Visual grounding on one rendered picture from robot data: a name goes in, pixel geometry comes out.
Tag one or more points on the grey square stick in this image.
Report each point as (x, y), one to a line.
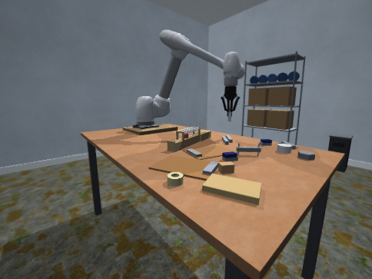
(229, 138)
(225, 140)

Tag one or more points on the grey bar with pegs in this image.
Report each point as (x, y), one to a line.
(248, 149)
(293, 146)

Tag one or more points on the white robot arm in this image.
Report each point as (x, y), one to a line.
(147, 109)

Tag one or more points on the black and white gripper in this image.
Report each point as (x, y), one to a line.
(230, 94)

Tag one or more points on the grey cylinder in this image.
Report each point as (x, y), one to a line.
(284, 148)

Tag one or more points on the beige tape roll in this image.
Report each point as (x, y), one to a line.
(175, 179)

